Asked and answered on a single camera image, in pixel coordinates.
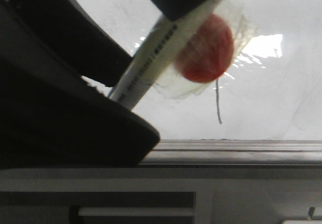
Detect white slotted panel below whiteboard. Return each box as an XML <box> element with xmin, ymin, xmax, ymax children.
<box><xmin>1</xmin><ymin>166</ymin><xmax>321</xmax><ymax>223</ymax></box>

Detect red round magnet with tape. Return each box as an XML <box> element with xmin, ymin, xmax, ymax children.
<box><xmin>150</xmin><ymin>1</ymin><xmax>260</xmax><ymax>100</ymax></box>

